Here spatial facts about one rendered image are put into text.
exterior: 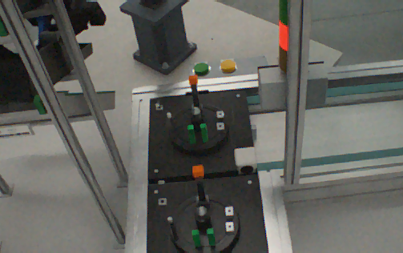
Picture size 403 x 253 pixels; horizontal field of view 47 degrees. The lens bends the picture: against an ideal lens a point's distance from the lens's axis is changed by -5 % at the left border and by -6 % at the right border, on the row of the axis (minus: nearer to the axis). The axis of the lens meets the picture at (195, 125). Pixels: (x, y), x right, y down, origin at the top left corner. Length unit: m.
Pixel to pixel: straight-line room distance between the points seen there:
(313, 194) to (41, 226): 0.65
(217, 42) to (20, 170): 0.70
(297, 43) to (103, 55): 0.92
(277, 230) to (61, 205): 0.54
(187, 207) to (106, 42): 0.79
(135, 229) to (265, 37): 0.77
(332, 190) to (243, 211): 0.22
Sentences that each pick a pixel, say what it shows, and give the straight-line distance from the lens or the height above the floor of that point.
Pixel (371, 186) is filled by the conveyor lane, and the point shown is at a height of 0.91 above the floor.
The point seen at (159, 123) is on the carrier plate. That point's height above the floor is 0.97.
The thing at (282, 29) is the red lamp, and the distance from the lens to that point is 0.78.
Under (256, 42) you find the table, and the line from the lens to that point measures 1.52.
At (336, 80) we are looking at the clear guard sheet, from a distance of 0.85.
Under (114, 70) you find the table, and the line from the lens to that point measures 1.51.
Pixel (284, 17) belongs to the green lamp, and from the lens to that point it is 0.76.
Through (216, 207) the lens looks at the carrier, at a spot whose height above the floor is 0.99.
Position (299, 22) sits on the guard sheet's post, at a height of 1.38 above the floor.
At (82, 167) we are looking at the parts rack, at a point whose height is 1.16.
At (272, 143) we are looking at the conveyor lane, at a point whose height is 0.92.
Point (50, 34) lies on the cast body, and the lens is 1.02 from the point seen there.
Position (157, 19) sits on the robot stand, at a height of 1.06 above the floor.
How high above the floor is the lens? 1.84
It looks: 49 degrees down
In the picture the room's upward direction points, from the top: 10 degrees counter-clockwise
